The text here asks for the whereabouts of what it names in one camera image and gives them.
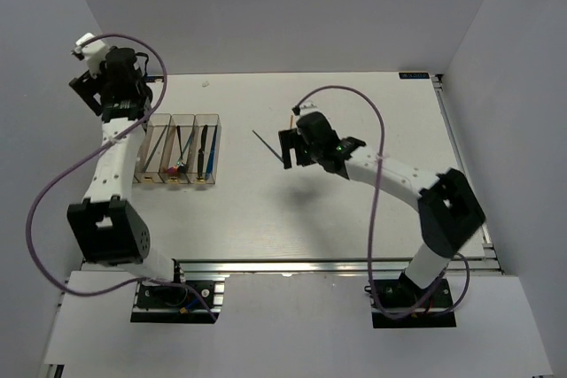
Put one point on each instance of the black knife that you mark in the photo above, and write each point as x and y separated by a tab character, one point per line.
201	154

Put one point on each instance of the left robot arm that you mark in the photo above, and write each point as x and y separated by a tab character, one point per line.
107	227

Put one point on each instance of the rainbow spoon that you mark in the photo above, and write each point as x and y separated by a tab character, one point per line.
171	171

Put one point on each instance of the right blue table label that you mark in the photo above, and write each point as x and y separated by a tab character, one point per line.
414	76

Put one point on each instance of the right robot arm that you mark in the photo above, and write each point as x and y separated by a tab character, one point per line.
449	212

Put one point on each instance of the left blue table label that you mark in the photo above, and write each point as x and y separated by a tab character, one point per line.
154	79

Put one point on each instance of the blue knife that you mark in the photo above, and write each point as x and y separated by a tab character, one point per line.
210	161

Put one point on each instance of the black spoon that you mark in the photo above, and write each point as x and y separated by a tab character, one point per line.
181	165

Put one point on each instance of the clear four-compartment container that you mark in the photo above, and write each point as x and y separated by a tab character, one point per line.
168	150

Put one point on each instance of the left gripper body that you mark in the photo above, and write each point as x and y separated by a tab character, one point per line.
88	86

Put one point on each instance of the blue table label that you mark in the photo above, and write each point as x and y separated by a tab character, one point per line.
154	79
414	76

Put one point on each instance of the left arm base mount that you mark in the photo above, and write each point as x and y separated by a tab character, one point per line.
198	301

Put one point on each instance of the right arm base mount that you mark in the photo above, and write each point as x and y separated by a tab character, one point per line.
396	298

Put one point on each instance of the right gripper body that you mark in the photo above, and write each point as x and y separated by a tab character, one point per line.
305	154

